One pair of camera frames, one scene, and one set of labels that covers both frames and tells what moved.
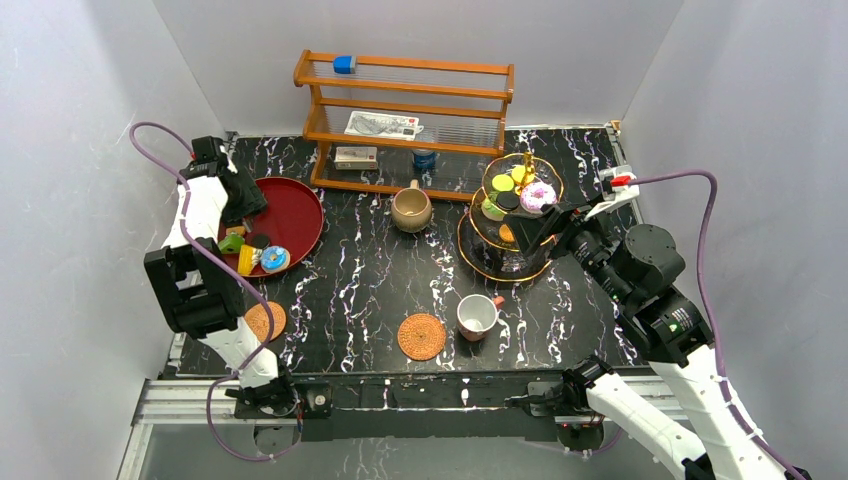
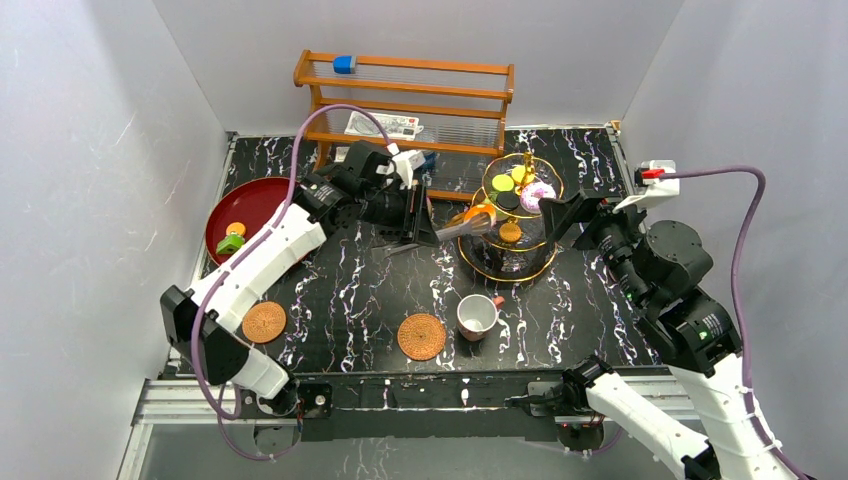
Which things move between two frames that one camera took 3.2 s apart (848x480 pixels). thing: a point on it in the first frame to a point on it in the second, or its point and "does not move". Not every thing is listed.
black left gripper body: (245, 201) to (414, 213)
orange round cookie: (518, 173) does not move
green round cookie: (503, 182) does not move
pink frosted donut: (535, 194) does not move
